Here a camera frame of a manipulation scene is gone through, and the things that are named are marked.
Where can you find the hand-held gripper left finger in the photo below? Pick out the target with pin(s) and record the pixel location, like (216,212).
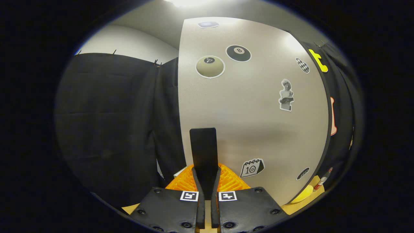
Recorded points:
(201,213)

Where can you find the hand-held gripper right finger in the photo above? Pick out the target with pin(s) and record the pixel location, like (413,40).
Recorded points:
(214,213)

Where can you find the dark grey shoe cabinet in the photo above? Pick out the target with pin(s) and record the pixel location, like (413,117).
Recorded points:
(328,149)

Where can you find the yellow plush toy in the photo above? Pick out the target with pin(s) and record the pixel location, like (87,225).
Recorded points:
(304,195)

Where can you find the small clear bottle red label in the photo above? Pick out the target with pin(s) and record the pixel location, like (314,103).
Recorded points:
(320,183)

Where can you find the large ceiling light panel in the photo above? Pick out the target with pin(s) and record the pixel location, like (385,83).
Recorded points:
(187,2)

